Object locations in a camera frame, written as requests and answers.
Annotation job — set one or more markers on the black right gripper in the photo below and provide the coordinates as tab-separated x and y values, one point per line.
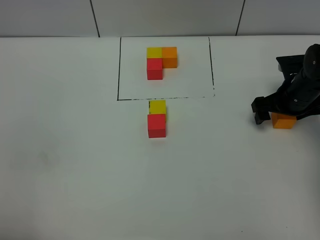
298	96

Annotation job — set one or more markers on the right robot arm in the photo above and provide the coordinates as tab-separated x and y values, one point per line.
311	64

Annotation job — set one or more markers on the orange template block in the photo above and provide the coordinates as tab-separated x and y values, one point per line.
169	57

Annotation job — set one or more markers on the red template block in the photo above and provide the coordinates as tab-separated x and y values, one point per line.
154	69

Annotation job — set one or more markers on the yellow template block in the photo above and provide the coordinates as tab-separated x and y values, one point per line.
154	52

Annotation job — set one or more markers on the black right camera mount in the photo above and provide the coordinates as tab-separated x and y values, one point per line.
290	65

